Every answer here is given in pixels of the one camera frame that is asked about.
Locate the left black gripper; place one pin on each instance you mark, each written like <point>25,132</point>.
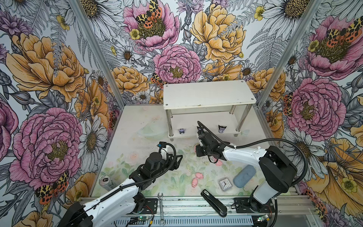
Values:
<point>169,161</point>

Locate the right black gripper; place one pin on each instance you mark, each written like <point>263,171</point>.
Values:
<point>198,151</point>

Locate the pink toy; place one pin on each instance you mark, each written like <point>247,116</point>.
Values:
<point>194,182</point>
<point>199,175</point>
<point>219,163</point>

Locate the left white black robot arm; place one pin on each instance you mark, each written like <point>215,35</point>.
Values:
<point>127,198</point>

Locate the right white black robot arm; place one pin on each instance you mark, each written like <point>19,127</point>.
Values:
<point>278,170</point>

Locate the white two-tier shelf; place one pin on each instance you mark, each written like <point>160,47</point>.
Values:
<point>226,103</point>

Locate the small square white clock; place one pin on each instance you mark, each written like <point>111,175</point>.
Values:
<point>225,184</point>

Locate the silver drink can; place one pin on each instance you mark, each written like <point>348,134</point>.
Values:
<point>106,182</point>

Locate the green circuit board left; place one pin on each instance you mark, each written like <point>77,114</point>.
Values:
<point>141,219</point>

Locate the green circuit board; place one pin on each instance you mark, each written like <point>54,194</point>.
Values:
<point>141,219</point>
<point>263,218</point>

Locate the silver wrench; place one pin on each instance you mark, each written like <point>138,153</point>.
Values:
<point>160,199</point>

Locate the black stapler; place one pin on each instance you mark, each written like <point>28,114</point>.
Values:
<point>216,204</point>

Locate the green circuit board right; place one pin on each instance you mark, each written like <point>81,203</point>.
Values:
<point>263,218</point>

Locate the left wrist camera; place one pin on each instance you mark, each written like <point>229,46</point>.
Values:
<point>163,150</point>

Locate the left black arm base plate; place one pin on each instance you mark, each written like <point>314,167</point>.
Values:
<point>147,206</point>

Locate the aluminium front rail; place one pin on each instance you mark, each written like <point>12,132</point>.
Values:
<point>194,211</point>

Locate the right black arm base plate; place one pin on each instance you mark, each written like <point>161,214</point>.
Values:
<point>248,205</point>

